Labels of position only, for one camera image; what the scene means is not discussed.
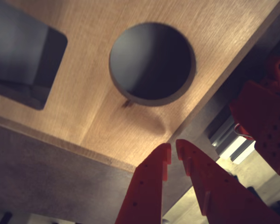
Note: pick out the wooden shape sorter box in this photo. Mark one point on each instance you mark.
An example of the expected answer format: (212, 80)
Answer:
(88, 81)

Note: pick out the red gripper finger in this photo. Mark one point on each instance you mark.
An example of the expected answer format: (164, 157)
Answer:
(224, 198)
(147, 191)

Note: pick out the aluminium profile rail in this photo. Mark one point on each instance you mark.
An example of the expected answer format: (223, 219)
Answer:
(233, 147)

